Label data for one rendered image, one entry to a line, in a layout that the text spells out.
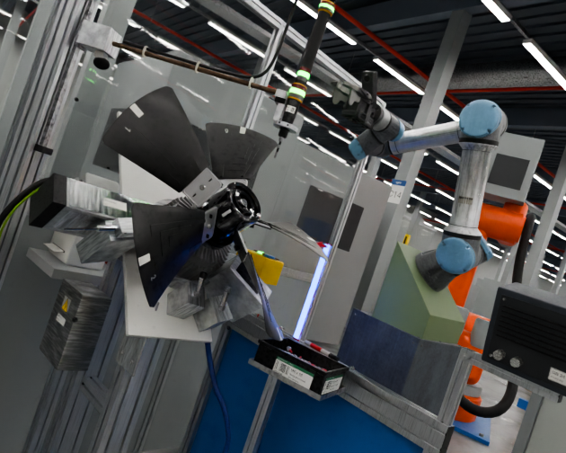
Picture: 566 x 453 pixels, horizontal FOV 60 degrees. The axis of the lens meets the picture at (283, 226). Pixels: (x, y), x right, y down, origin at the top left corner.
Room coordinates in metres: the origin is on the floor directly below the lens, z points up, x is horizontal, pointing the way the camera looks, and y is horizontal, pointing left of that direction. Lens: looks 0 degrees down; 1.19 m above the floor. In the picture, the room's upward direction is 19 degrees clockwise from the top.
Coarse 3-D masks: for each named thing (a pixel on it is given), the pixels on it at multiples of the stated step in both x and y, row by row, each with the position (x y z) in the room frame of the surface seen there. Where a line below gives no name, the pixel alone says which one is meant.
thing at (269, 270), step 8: (256, 256) 1.76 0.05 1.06; (264, 256) 1.76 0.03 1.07; (256, 264) 1.75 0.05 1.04; (264, 264) 1.73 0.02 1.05; (272, 264) 1.75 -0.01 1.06; (280, 264) 1.78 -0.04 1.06; (264, 272) 1.73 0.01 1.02; (272, 272) 1.76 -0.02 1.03; (280, 272) 1.79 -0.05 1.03; (264, 280) 1.74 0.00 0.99; (272, 280) 1.77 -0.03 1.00
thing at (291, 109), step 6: (330, 0) 1.37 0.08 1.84; (288, 102) 1.34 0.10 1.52; (294, 102) 1.33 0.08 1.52; (300, 102) 1.35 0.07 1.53; (288, 108) 1.33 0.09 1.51; (294, 108) 1.33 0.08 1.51; (288, 114) 1.33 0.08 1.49; (294, 114) 1.34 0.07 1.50; (282, 120) 1.34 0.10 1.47; (288, 120) 1.33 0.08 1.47; (282, 132) 1.34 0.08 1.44
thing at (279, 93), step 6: (282, 90) 1.34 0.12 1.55; (276, 96) 1.34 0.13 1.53; (282, 96) 1.34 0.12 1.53; (276, 102) 1.35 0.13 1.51; (282, 102) 1.33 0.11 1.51; (282, 108) 1.34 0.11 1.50; (276, 114) 1.34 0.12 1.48; (282, 114) 1.36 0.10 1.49; (276, 120) 1.33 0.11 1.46; (276, 126) 1.35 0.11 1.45; (282, 126) 1.32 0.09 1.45; (288, 126) 1.32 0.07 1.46; (294, 126) 1.32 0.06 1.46; (288, 132) 1.38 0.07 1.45; (294, 132) 1.35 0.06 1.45
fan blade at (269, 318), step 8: (248, 256) 1.21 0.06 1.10; (248, 264) 1.26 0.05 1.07; (248, 272) 1.30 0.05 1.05; (256, 272) 1.20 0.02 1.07; (256, 280) 1.22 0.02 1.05; (256, 288) 1.29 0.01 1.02; (264, 296) 1.18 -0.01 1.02; (264, 304) 1.14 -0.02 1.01; (264, 312) 1.12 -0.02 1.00; (264, 320) 1.11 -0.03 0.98; (272, 320) 1.17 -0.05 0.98; (272, 328) 1.14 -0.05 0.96; (272, 336) 1.12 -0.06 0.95
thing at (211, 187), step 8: (200, 176) 1.24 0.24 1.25; (208, 176) 1.25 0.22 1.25; (216, 176) 1.26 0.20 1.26; (192, 184) 1.24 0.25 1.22; (200, 184) 1.25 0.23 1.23; (208, 184) 1.25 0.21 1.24; (216, 184) 1.26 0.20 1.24; (184, 192) 1.24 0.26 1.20; (192, 192) 1.24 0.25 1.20; (200, 192) 1.25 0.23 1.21; (208, 192) 1.26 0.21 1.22; (192, 200) 1.25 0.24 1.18; (200, 200) 1.25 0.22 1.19
